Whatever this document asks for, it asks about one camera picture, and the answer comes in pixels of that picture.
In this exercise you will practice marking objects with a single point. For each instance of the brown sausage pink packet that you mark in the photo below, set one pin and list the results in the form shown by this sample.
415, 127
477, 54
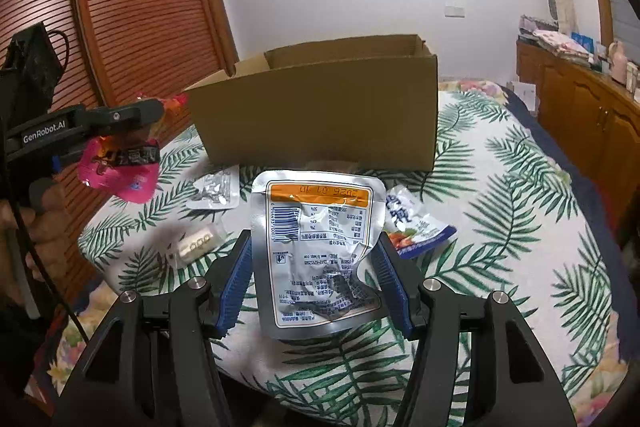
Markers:
127, 164

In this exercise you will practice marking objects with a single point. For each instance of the person's left hand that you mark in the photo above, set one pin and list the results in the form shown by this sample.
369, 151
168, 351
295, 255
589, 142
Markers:
46, 229

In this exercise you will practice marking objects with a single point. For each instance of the silver orange-label snack pouch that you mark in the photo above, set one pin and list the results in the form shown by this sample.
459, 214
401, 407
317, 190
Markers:
312, 233

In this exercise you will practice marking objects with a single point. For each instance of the brown cardboard box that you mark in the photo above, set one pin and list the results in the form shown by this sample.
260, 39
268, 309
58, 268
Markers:
371, 101

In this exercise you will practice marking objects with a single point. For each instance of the white wall switch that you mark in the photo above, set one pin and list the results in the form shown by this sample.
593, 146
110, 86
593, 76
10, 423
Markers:
453, 11

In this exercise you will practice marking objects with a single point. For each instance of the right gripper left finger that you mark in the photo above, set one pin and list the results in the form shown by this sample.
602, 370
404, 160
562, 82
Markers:
149, 363

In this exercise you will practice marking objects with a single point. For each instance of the pink thermos jug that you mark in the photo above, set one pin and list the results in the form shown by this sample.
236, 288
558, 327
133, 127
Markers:
618, 62

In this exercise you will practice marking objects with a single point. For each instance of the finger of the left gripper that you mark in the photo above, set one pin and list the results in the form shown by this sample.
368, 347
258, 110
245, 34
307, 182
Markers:
105, 121
64, 155

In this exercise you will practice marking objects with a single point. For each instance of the palm leaf print bedsheet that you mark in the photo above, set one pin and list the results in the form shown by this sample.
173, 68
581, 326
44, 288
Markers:
450, 231

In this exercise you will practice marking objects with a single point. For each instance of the floral bed blanket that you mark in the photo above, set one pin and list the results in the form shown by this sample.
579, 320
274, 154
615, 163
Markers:
575, 186

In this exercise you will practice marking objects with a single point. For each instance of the white red snack pouch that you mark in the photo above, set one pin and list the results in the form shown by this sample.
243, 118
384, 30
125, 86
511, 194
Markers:
215, 191

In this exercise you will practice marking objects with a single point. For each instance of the wooden sideboard cabinet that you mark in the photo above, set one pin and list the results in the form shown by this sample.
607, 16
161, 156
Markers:
593, 119

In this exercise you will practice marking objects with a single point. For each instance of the white blue snack pouch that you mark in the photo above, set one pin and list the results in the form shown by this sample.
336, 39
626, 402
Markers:
412, 230

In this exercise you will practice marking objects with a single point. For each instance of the blue white box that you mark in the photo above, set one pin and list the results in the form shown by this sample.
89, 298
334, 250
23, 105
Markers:
586, 42

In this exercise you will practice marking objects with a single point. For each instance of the white paper bag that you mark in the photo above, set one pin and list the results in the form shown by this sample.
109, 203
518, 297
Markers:
527, 93

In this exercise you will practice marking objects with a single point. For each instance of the folded floral cloth stack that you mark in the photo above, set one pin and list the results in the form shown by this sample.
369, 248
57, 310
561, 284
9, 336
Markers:
561, 45

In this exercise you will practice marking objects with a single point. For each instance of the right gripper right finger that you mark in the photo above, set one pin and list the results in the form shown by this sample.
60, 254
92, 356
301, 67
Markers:
512, 382

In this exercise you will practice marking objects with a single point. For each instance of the clear white candy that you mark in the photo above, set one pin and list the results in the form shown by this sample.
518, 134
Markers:
196, 244

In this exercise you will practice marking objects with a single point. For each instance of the white small fan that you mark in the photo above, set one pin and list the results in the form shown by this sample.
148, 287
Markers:
553, 10

